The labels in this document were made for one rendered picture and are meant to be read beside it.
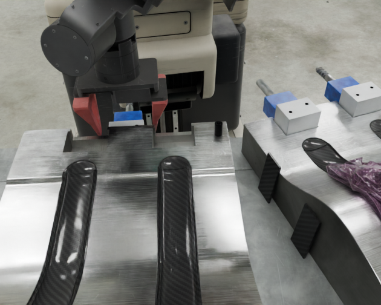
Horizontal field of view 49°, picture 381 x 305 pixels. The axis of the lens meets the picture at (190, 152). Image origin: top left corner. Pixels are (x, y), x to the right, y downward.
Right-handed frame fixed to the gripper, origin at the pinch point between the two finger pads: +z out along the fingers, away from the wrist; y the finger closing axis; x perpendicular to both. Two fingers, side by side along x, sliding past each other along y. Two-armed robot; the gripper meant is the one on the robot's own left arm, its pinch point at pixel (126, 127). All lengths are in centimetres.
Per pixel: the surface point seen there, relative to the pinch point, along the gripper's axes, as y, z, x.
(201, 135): 9.9, -4.2, -8.2
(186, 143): 8.1, -1.5, -6.3
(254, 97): 52, 83, 122
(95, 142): -3.7, -2.1, -5.4
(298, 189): 20.3, -1.7, -16.3
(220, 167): 11.4, -4.0, -14.0
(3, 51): -86, 81, 186
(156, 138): 4.2, -2.3, -5.8
